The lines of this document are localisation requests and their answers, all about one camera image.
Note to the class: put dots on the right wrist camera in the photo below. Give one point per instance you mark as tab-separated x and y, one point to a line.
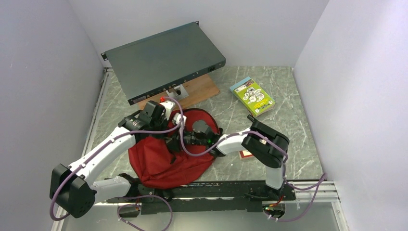
179	120

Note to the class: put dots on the metal stand bracket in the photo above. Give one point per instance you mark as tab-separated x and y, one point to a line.
178	93

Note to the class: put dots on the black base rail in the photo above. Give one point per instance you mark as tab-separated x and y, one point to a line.
201	196

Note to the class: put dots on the red student backpack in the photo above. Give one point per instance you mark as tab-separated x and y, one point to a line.
159	168

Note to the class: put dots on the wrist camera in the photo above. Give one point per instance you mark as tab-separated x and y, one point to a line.
169	106
179	120

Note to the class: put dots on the grey rack-mount device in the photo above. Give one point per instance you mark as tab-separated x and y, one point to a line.
159	62

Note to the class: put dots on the light blue book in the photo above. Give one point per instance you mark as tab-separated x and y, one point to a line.
240	83

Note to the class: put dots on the red bordered book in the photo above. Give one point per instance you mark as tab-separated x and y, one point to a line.
245	155

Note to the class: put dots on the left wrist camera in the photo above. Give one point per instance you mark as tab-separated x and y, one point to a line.
169	106

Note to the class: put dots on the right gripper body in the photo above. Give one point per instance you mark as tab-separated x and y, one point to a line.
189	138

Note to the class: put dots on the green illustrated book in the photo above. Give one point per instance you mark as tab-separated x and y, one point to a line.
255	99

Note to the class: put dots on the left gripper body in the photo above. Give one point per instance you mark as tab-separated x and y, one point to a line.
161	124

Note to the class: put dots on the wooden board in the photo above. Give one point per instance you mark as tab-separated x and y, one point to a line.
199	90

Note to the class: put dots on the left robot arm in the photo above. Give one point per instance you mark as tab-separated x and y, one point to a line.
74	189

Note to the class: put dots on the aluminium frame rail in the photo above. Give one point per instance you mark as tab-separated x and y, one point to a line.
104	84

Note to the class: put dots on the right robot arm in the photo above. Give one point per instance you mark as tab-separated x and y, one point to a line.
264	143

